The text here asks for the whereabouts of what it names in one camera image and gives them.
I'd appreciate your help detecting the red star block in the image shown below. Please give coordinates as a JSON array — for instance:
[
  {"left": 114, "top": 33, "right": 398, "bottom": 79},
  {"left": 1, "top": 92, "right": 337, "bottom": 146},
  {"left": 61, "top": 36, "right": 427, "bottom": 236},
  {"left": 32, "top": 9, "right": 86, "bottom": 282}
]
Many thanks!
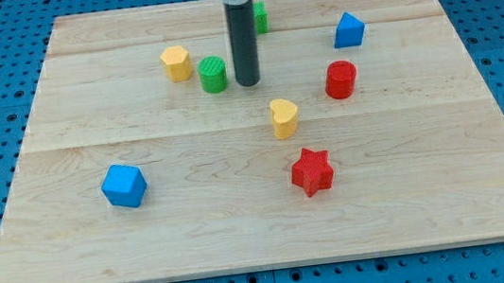
[{"left": 290, "top": 148, "right": 335, "bottom": 198}]

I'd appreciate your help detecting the yellow heart block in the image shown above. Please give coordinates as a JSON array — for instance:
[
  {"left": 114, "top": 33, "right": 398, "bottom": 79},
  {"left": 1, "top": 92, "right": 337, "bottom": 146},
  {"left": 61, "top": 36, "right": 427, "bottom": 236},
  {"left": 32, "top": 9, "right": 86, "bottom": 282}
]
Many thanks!
[{"left": 269, "top": 98, "right": 299, "bottom": 139}]

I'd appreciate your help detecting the green cylinder block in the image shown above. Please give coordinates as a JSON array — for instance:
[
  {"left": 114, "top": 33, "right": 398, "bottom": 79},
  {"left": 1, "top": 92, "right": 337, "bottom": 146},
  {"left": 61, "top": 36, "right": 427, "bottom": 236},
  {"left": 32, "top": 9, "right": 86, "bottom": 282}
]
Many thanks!
[{"left": 198, "top": 55, "right": 228, "bottom": 94}]

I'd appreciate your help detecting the yellow hexagon block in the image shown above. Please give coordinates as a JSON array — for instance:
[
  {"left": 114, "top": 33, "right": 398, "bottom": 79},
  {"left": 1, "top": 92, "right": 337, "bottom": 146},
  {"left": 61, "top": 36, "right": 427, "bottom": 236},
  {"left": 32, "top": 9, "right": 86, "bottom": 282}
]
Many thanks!
[{"left": 160, "top": 45, "right": 194, "bottom": 82}]

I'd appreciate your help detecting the red cylinder block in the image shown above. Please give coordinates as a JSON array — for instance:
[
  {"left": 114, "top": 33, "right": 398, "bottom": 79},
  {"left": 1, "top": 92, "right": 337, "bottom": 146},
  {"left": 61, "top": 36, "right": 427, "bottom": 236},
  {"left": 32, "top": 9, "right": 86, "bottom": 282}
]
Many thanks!
[{"left": 325, "top": 60, "right": 357, "bottom": 99}]

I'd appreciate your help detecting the wooden board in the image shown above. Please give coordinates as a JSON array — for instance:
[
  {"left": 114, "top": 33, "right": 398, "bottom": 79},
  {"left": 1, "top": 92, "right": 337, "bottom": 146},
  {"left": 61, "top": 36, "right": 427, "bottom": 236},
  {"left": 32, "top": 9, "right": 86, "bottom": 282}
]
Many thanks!
[{"left": 0, "top": 0, "right": 504, "bottom": 283}]

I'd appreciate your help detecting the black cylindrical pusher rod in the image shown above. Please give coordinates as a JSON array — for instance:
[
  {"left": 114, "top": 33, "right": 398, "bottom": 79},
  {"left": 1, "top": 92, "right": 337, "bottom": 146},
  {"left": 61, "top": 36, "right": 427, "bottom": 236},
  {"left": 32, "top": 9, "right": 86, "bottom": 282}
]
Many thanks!
[{"left": 224, "top": 1, "right": 260, "bottom": 87}]

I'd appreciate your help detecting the green block behind rod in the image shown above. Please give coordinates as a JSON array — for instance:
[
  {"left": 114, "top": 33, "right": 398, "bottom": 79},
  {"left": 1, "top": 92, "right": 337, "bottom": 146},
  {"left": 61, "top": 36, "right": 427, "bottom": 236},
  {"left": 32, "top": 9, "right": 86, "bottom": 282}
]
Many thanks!
[{"left": 252, "top": 1, "right": 269, "bottom": 34}]

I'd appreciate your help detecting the blue cube block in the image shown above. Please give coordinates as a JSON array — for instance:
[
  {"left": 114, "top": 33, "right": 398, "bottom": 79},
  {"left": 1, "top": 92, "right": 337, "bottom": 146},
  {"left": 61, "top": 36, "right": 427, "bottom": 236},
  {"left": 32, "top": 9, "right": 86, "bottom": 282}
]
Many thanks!
[{"left": 100, "top": 165, "right": 148, "bottom": 208}]

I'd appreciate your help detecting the blue triangle block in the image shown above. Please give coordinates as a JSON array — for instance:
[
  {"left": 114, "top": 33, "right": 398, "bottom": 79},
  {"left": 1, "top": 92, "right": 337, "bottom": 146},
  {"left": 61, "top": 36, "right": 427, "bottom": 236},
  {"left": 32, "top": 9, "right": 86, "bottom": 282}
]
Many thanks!
[{"left": 334, "top": 11, "right": 365, "bottom": 49}]

